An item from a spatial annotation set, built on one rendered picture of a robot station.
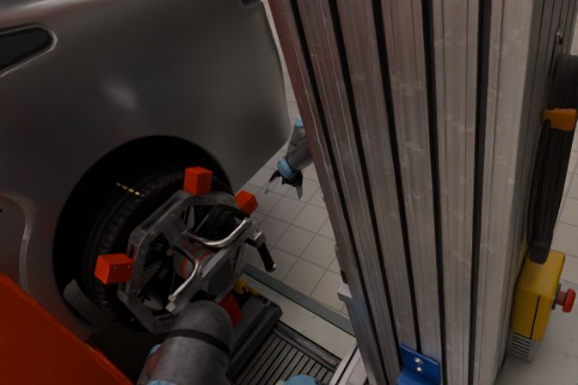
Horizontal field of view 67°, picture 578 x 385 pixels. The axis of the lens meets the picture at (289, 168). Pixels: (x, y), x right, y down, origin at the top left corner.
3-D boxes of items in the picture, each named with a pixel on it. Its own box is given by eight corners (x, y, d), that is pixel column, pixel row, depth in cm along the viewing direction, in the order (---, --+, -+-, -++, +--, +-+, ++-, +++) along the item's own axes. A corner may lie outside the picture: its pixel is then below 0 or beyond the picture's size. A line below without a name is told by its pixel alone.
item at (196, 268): (179, 243, 158) (167, 224, 152) (214, 265, 147) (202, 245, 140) (141, 280, 150) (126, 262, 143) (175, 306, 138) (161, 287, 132)
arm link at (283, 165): (341, 155, 112) (288, 186, 158) (371, 131, 115) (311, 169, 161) (314, 117, 112) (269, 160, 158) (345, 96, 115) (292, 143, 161)
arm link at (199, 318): (201, 266, 81) (142, 345, 115) (178, 321, 73) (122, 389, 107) (257, 291, 83) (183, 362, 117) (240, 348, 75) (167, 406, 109)
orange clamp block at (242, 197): (233, 214, 187) (247, 200, 191) (246, 221, 182) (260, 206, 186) (227, 203, 182) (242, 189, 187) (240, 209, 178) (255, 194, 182)
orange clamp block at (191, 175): (197, 188, 168) (199, 166, 165) (211, 194, 163) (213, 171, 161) (182, 191, 162) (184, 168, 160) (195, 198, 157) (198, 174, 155)
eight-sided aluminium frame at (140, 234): (252, 249, 201) (209, 161, 167) (262, 255, 197) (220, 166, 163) (162, 348, 175) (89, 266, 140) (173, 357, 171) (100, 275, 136)
